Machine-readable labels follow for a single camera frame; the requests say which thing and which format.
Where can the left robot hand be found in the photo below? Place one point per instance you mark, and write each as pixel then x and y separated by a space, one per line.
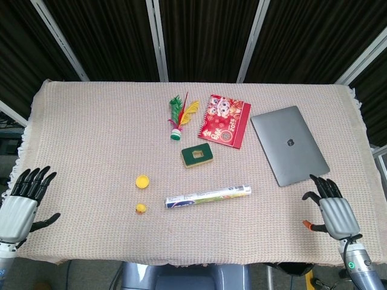
pixel 16 211

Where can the red spiral 2026 calendar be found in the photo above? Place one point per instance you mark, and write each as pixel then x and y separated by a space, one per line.
pixel 225 121

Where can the colourful feather shuttlecock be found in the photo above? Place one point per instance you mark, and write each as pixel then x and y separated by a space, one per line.
pixel 179 117

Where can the white frame post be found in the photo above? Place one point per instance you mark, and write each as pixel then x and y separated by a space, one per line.
pixel 59 36
pixel 362 60
pixel 252 39
pixel 157 39

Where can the beige woven tablecloth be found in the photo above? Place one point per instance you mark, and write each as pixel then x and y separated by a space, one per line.
pixel 90 136

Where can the green yellow sponge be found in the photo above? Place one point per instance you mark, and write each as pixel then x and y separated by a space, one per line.
pixel 197 157

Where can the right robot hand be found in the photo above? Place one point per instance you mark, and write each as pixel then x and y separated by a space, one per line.
pixel 337 213

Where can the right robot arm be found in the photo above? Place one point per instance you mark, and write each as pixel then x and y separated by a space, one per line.
pixel 359 266

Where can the silver printed foil roll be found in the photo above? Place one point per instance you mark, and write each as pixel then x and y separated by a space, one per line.
pixel 208 196

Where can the grey closed laptop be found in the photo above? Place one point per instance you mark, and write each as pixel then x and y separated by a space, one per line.
pixel 288 145

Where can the small yellow ball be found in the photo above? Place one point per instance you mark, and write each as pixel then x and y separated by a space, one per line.
pixel 140 208

